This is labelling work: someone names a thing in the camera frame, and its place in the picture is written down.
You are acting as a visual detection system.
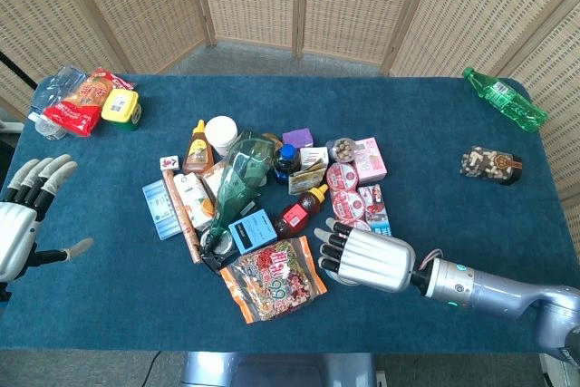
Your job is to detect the purple box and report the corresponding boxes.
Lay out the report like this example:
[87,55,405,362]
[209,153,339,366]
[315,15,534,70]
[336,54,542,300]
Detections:
[281,127,315,150]

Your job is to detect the wooden rolling pin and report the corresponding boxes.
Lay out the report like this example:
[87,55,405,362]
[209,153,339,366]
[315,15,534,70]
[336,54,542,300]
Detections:
[161,168,204,265]

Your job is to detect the light blue box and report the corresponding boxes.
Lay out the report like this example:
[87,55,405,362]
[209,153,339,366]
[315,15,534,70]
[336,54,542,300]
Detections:
[227,208,278,256]

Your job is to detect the amber honey bottle yellow label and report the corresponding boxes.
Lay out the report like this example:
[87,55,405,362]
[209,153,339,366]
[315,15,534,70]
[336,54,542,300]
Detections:
[182,119,216,175]

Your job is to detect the clear plastic bag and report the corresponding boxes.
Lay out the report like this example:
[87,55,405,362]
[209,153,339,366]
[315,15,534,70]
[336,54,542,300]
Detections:
[27,64,87,141]

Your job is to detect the white lidded round jar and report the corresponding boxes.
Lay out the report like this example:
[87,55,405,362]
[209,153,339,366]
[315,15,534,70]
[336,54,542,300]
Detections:
[334,271,363,288]

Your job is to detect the round metal tin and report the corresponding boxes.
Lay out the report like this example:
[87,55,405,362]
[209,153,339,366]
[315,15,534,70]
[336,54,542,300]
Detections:
[199,227,237,257]

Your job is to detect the small white red box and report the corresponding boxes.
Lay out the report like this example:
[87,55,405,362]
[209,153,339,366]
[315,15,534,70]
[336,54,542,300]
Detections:
[201,160,227,200]

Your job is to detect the green tub with yellow lid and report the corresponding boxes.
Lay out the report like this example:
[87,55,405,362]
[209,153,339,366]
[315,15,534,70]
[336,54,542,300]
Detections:
[101,89,142,132]

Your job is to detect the pink box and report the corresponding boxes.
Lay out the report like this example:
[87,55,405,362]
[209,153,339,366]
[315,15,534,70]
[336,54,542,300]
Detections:
[353,136,389,183]

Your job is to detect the olive green snack packet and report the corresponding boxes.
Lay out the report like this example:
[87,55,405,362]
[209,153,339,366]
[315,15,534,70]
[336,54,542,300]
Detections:
[287,160,328,196]

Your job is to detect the blue and red wrap box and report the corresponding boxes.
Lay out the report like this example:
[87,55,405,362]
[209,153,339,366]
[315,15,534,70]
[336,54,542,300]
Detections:
[357,183,393,237]

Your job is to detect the clear jar of biscuit sticks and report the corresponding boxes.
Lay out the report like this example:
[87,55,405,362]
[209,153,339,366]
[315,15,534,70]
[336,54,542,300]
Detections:
[324,136,359,165]

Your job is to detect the clear pack with blue label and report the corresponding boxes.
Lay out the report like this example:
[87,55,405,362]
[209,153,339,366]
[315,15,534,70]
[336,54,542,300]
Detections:
[141,179,184,241]

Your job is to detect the red snack bag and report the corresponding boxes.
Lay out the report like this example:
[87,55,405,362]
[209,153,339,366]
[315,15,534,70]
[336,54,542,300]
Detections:
[43,67,136,138]

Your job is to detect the white carton with orange print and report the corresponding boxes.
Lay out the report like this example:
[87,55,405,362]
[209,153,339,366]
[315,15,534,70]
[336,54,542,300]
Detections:
[172,172,217,233]

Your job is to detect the green soda bottle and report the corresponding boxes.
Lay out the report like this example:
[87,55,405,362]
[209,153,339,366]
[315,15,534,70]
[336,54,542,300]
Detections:
[461,66,549,134]

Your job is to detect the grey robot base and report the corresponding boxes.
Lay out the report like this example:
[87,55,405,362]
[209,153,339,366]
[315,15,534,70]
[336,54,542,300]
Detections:
[180,351,378,387]

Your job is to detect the amber honey bottle red label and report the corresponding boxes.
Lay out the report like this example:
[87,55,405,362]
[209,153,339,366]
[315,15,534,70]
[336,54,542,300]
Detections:
[274,183,330,239]

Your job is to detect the white striped small box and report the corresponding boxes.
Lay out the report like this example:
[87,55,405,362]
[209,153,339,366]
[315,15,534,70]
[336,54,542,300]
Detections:
[299,146,330,170]

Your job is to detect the mixed grain bag orange edges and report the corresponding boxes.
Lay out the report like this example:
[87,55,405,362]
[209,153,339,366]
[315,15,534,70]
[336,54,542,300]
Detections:
[219,236,328,324]

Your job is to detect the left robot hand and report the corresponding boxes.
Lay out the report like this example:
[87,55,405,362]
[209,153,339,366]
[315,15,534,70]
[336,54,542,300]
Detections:
[0,154,95,283]

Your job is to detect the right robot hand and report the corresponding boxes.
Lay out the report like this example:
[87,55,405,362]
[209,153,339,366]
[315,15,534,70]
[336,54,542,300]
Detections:
[314,218,417,293]

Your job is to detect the cola bottle with blue cap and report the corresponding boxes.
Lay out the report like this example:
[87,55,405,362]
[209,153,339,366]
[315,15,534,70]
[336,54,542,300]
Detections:
[273,143,302,187]

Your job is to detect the blue fleece tablecloth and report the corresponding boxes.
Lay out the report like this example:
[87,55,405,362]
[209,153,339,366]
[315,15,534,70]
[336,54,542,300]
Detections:
[0,73,580,354]

